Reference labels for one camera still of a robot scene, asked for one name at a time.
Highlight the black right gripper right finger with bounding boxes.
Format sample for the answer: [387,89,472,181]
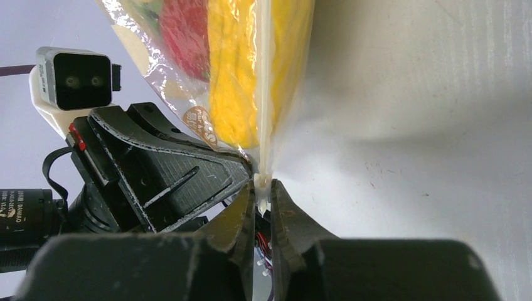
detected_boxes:
[271,180,499,300]

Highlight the yellow fake corn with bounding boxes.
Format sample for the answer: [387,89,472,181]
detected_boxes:
[207,1,314,149]

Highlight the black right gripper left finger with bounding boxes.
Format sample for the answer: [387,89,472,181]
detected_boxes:
[16,182,255,300]

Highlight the red fake food ball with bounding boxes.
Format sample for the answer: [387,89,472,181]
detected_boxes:
[159,0,210,82]

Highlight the clear zip top bag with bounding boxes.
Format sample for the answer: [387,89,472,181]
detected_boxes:
[98,1,315,214]

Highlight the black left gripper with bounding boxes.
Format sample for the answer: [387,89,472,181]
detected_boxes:
[42,102,252,233]

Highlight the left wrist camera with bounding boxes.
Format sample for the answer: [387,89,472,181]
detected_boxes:
[29,46,122,139]

